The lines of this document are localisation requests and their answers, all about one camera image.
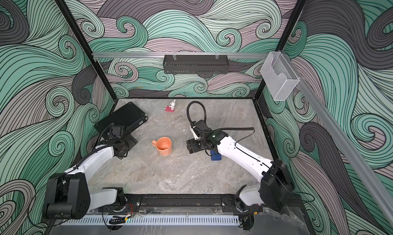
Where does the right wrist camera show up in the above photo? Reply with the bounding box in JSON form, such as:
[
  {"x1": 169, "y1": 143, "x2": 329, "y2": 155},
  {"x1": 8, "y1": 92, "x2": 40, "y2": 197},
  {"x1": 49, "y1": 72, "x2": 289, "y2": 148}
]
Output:
[{"x1": 190, "y1": 126, "x2": 200, "y2": 140}]

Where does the white slotted cable duct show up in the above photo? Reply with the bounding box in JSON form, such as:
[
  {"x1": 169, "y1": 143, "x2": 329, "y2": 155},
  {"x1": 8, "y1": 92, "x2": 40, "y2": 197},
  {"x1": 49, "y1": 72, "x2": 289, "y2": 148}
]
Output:
[{"x1": 63, "y1": 215, "x2": 239, "y2": 226}]

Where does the aluminium wall rail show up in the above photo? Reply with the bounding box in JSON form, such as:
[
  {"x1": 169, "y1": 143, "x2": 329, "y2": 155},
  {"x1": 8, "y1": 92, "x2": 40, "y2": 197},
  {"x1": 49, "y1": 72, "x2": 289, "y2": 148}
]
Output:
[
  {"x1": 92, "y1": 52, "x2": 269, "y2": 59},
  {"x1": 280, "y1": 52, "x2": 393, "y2": 225}
]

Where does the aluminium wall rail back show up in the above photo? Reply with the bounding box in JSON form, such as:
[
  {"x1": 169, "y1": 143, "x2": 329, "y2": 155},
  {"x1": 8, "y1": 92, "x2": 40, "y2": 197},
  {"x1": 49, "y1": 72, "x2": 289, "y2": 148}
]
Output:
[{"x1": 92, "y1": 52, "x2": 269, "y2": 59}]

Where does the aluminium wall rail right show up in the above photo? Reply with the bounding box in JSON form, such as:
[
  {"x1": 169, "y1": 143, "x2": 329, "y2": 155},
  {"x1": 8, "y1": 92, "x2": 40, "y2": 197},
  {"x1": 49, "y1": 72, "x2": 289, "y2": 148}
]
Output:
[{"x1": 280, "y1": 52, "x2": 393, "y2": 225}]

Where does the black hard case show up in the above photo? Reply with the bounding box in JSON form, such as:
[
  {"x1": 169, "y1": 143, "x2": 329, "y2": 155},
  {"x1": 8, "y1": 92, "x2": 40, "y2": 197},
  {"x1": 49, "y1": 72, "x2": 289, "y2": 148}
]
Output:
[{"x1": 94, "y1": 102, "x2": 148, "y2": 133}]

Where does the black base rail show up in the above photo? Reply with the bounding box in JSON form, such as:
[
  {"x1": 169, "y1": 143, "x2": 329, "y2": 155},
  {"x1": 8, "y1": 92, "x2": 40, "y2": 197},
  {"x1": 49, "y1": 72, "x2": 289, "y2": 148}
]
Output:
[{"x1": 91, "y1": 193, "x2": 305, "y2": 213}]

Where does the white bunny on pink base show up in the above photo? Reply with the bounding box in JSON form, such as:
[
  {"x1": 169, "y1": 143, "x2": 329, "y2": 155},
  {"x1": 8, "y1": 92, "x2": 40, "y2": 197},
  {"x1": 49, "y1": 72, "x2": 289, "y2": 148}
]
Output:
[{"x1": 164, "y1": 100, "x2": 176, "y2": 112}]

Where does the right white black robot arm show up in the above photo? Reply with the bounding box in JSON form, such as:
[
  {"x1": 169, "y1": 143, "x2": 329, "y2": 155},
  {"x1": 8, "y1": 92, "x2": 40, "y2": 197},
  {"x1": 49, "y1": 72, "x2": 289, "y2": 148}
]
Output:
[{"x1": 186, "y1": 112, "x2": 294, "y2": 212}]

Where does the black wall-mounted tray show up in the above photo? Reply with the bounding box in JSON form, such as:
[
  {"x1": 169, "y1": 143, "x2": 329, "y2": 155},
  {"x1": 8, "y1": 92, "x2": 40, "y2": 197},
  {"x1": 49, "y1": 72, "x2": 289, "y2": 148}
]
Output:
[{"x1": 163, "y1": 55, "x2": 229, "y2": 76}]

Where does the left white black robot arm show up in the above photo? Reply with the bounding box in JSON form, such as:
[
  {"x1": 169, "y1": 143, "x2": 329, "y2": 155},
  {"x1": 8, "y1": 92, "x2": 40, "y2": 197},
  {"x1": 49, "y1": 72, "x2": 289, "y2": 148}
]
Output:
[{"x1": 43, "y1": 124, "x2": 137, "y2": 220}]

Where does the clear acrylic wall holder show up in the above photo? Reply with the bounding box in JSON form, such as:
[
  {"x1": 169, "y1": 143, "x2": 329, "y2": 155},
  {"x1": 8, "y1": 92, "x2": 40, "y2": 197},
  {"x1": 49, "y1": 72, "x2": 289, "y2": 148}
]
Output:
[{"x1": 261, "y1": 51, "x2": 299, "y2": 101}]

